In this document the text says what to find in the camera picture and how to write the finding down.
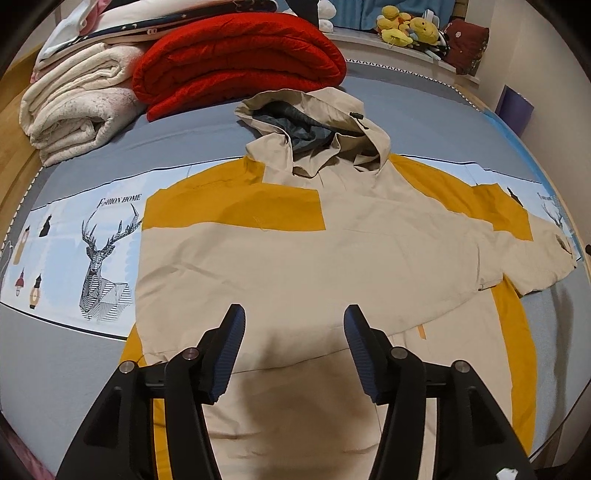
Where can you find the cream folded blanket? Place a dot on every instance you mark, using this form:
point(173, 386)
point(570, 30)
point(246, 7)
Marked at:
point(78, 106)

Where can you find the purple box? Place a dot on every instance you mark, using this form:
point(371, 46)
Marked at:
point(515, 110)

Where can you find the white folded quilt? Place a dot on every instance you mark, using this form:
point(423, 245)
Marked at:
point(152, 23)

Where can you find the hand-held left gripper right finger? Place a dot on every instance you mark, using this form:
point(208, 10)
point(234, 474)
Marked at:
point(362, 355)

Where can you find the white plush toy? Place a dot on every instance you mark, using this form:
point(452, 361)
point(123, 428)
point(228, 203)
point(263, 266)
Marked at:
point(325, 16)

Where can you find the wooden bed frame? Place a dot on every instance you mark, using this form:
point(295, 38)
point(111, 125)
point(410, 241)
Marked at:
point(16, 134)

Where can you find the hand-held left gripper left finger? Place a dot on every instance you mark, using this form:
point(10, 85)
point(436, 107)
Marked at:
point(228, 355)

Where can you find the white window ledge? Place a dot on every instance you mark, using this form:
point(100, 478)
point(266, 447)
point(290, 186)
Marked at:
point(369, 48)

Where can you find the grey printed bed sheet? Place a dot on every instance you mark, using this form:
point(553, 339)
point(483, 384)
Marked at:
point(69, 369)

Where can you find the blue curtain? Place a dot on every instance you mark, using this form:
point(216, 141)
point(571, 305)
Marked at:
point(355, 11)

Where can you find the white and pink cloth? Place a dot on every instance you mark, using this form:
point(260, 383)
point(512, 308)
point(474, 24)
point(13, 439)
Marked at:
point(69, 32)

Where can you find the beige and yellow hooded jacket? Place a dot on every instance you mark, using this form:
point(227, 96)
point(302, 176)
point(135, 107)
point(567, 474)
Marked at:
point(300, 254)

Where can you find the red folded blanket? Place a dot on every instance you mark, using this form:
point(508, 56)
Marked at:
point(240, 60)

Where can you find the yellow plush toy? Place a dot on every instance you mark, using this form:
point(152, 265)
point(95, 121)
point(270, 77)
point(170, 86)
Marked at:
point(392, 25)
point(422, 31)

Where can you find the maroon bag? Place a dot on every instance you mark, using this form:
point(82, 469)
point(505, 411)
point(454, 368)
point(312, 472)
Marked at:
point(466, 44)

